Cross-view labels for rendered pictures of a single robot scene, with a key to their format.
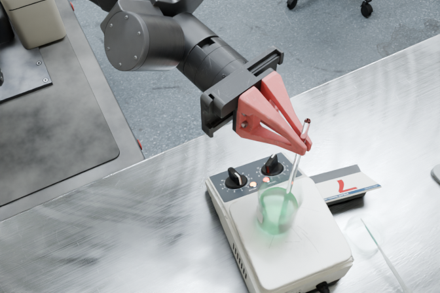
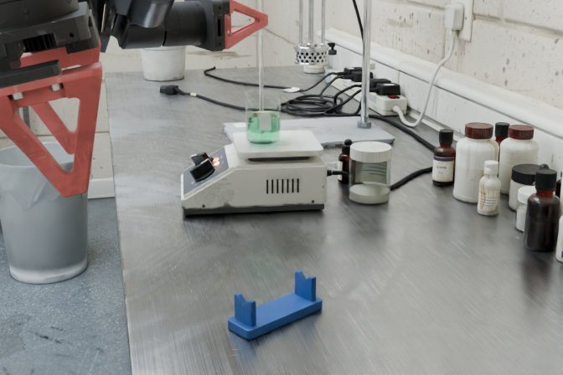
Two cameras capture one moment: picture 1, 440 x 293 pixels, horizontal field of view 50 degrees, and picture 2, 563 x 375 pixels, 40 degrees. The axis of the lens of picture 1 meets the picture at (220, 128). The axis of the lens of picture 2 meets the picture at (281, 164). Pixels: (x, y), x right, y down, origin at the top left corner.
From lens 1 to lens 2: 1.00 m
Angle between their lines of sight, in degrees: 69
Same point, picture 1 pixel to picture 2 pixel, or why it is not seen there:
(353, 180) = not seen: hidden behind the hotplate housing
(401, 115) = (178, 151)
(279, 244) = (286, 143)
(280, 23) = not seen: outside the picture
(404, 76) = (140, 145)
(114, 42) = not seen: outside the picture
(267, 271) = (307, 147)
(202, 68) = (180, 9)
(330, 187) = not seen: hidden behind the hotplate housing
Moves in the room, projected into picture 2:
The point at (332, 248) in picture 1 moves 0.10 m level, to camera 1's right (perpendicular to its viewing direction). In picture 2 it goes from (301, 133) to (313, 119)
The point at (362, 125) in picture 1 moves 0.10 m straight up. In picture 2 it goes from (176, 162) to (173, 105)
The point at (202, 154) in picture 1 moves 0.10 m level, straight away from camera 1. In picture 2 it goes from (143, 215) to (74, 212)
